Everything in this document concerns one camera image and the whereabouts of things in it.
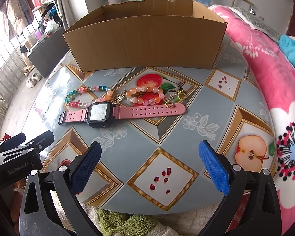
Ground multicolour bead bracelet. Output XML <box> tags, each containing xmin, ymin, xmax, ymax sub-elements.
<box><xmin>64</xmin><ymin>85</ymin><xmax>114</xmax><ymax>109</ymax></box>

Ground pink strap digital watch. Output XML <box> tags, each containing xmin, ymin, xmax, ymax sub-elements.
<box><xmin>58</xmin><ymin>102</ymin><xmax>186</xmax><ymax>128</ymax></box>

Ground orange pink bead bracelet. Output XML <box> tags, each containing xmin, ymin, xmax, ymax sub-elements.
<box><xmin>124</xmin><ymin>86</ymin><xmax>165</xmax><ymax>106</ymax></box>

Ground grey cabinet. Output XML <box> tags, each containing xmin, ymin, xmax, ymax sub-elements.
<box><xmin>28</xmin><ymin>27</ymin><xmax>69</xmax><ymax>78</ymax></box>

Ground fruit pattern tablecloth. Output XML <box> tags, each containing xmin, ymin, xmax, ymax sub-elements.
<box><xmin>23</xmin><ymin>37</ymin><xmax>277</xmax><ymax>214</ymax></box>

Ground pink floral blanket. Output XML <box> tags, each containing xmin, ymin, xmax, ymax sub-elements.
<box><xmin>209</xmin><ymin>5</ymin><xmax>295</xmax><ymax>233</ymax></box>

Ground hanging clothes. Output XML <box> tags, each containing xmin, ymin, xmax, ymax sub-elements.
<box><xmin>0</xmin><ymin>0</ymin><xmax>47</xmax><ymax>40</ymax></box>

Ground brown cardboard box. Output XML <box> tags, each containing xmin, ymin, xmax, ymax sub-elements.
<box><xmin>64</xmin><ymin>0</ymin><xmax>227</xmax><ymax>72</ymax></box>

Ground wooden chair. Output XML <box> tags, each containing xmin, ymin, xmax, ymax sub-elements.
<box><xmin>231</xmin><ymin>0</ymin><xmax>255</xmax><ymax>12</ymax></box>

